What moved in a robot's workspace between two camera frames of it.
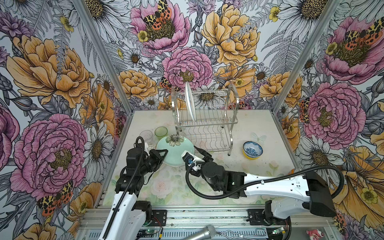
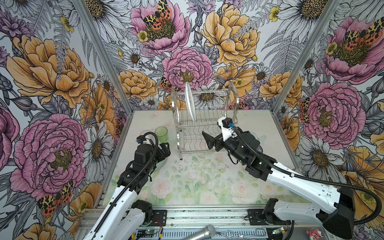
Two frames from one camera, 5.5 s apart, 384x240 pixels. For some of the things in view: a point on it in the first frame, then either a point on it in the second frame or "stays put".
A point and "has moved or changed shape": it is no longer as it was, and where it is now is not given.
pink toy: [314, 234] stays put
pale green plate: [175, 145] has moved or changed shape
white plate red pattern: [190, 100] stays put
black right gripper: [206, 155] -> [218, 139]
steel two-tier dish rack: [216, 116] stays put
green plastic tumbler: [160, 132] stays put
